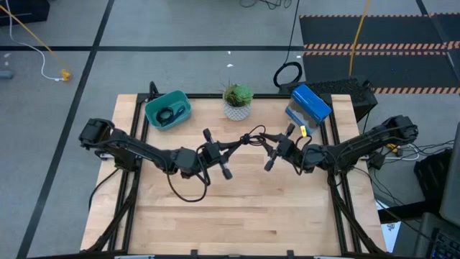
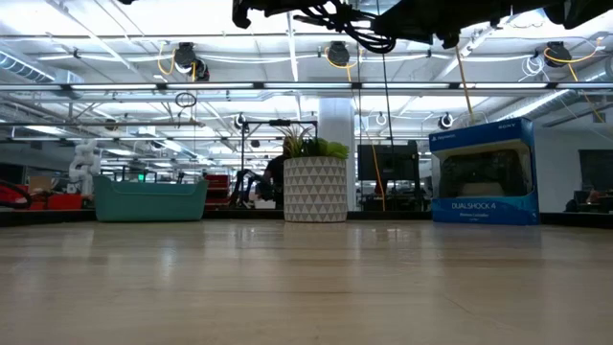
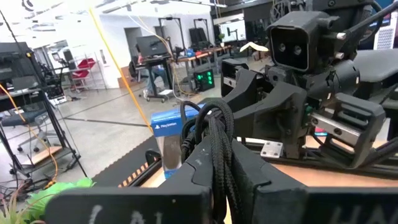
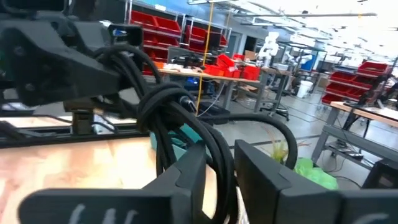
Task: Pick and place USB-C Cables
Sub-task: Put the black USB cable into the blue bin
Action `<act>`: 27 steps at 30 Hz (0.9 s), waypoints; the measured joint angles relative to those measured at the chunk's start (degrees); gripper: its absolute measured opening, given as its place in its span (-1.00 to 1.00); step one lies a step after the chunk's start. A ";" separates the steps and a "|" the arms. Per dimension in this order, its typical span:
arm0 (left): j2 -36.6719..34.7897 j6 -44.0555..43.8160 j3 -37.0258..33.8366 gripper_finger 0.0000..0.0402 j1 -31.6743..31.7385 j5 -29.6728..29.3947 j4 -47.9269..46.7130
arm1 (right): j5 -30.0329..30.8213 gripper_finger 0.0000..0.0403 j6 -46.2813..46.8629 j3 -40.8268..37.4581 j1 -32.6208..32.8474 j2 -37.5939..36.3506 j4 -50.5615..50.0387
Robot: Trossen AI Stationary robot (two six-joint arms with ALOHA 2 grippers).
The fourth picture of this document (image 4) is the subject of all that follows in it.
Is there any red plastic storage bin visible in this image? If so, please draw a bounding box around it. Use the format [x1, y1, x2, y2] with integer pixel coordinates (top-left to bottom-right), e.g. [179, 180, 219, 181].
[154, 16, 183, 35]
[130, 10, 158, 29]
[241, 65, 261, 81]
[216, 54, 236, 70]

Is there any grey shelf rack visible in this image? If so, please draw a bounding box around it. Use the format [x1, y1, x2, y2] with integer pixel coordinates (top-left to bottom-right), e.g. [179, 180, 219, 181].
[124, 0, 233, 75]

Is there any rack of red bins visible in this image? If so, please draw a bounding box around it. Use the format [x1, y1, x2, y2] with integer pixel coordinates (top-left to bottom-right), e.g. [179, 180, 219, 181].
[321, 60, 393, 106]

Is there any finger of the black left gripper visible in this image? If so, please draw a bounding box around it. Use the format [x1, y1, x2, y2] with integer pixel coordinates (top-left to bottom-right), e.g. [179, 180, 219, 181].
[6, 20, 123, 107]
[62, 96, 125, 113]

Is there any white humanoid robot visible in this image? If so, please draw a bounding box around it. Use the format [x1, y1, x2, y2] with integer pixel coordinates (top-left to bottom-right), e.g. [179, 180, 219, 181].
[257, 30, 280, 68]

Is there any blue display panel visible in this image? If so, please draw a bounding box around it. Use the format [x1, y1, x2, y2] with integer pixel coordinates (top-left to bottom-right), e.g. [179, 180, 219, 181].
[300, 54, 318, 73]

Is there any black USB-C cable bundle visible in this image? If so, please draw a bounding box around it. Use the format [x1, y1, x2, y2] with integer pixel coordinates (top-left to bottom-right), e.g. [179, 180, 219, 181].
[93, 43, 299, 224]

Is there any wooden work table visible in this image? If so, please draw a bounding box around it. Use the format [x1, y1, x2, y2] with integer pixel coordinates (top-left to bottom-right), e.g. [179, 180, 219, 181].
[155, 63, 292, 113]
[310, 101, 398, 171]

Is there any cardboard box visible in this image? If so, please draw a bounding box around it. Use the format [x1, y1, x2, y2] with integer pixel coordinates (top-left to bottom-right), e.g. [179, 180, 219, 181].
[244, 49, 259, 62]

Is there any green succulent plant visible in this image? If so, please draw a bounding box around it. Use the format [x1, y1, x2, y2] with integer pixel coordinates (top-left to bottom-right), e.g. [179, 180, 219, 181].
[264, 126, 340, 191]

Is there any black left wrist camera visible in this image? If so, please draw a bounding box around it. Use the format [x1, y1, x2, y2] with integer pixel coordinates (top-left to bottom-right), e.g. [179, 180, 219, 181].
[108, 23, 144, 47]

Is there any white bucket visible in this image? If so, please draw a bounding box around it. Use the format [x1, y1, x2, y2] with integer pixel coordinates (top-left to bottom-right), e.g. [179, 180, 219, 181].
[297, 80, 313, 99]

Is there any yellow cable with connector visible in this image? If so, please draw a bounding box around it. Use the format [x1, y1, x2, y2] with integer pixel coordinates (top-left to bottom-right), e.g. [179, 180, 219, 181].
[195, 2, 215, 115]

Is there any black aluminium table frame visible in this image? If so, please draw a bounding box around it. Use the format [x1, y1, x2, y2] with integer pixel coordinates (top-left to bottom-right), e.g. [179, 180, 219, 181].
[0, 110, 150, 149]

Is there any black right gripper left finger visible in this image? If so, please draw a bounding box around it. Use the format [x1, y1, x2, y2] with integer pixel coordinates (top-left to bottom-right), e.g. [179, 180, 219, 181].
[18, 139, 213, 224]

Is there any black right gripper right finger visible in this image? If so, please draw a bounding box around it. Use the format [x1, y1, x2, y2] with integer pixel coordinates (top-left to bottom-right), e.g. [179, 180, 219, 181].
[233, 139, 398, 224]

